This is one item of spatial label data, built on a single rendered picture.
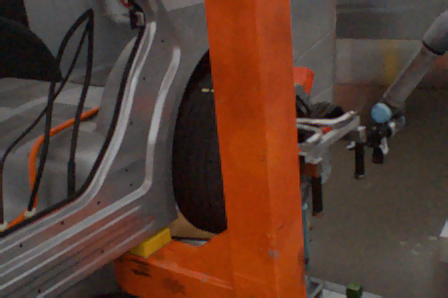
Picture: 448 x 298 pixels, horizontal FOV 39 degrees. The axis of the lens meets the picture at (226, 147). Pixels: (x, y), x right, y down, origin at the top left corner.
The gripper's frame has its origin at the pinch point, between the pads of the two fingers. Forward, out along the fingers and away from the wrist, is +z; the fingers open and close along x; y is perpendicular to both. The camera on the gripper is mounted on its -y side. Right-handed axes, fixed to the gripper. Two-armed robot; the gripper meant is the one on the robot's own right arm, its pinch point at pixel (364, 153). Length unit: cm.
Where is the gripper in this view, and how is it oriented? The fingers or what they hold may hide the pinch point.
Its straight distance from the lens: 245.9
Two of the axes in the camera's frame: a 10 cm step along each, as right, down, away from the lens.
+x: 8.3, 1.2, -5.5
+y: -0.9, -9.3, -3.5
